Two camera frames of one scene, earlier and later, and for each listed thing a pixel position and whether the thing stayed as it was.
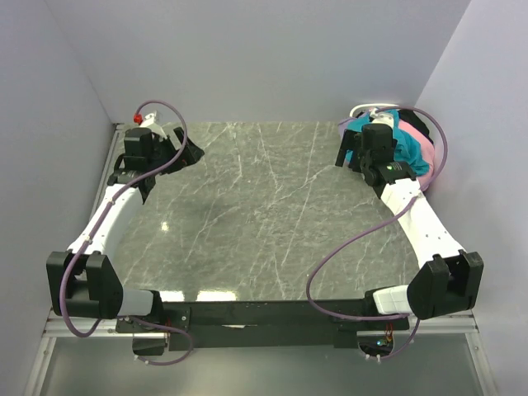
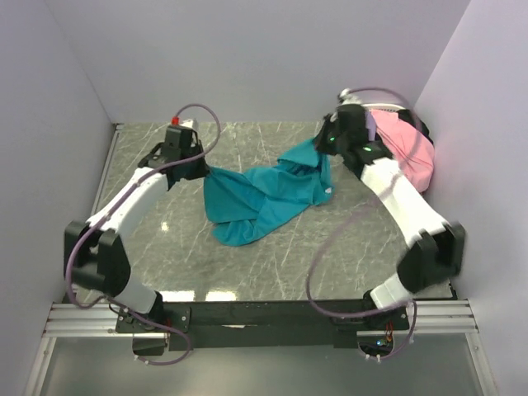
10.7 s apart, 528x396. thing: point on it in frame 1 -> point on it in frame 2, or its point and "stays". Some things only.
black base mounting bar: [265, 324] stays
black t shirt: [409, 116] stays
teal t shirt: [409, 148] -> [242, 205]
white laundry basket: [371, 105] stays
